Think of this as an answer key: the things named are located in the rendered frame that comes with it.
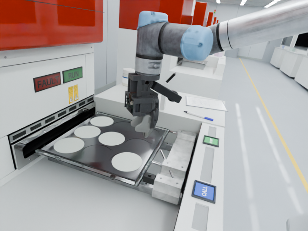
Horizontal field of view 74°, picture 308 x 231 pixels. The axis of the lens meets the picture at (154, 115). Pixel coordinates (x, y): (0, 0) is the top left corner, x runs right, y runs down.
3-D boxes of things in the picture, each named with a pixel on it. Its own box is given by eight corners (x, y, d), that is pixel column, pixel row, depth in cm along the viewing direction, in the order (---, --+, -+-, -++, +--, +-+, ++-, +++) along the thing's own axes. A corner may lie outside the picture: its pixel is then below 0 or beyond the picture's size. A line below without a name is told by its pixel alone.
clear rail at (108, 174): (34, 153, 67) (33, 150, 66) (37, 151, 68) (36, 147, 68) (138, 188, 58) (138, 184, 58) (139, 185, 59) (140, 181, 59)
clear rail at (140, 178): (133, 187, 58) (133, 183, 58) (167, 130, 91) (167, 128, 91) (138, 188, 58) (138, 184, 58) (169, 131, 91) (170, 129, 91)
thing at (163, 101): (151, 107, 94) (154, 79, 88) (154, 105, 97) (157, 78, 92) (163, 111, 92) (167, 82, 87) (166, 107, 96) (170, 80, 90)
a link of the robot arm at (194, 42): (221, 28, 50) (182, 23, 55) (205, 25, 41) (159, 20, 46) (214, 60, 53) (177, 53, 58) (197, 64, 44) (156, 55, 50)
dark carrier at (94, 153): (40, 150, 68) (40, 149, 68) (97, 113, 98) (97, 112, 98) (134, 181, 60) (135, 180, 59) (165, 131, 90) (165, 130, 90)
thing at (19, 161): (14, 168, 66) (9, 144, 62) (93, 118, 104) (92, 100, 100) (19, 170, 65) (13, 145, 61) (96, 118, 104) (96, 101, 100)
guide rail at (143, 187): (47, 160, 75) (46, 153, 74) (52, 156, 77) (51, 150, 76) (179, 205, 63) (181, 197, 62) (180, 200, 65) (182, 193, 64)
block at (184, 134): (176, 137, 89) (177, 131, 87) (178, 134, 92) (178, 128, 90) (194, 142, 87) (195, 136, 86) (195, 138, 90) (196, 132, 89)
